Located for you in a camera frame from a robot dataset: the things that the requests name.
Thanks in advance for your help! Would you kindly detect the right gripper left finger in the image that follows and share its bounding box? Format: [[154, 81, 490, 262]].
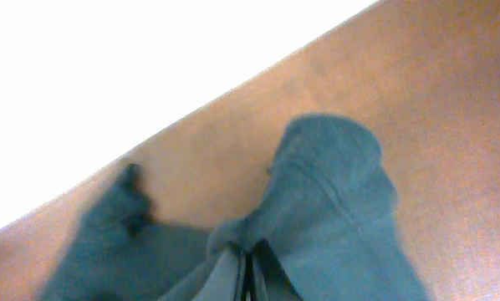
[[159, 247, 246, 301]]

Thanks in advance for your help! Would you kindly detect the dark teal t-shirt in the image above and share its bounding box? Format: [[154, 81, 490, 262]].
[[40, 115, 428, 301]]

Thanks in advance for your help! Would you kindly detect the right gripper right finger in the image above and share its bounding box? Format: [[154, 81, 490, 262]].
[[249, 240, 303, 301]]

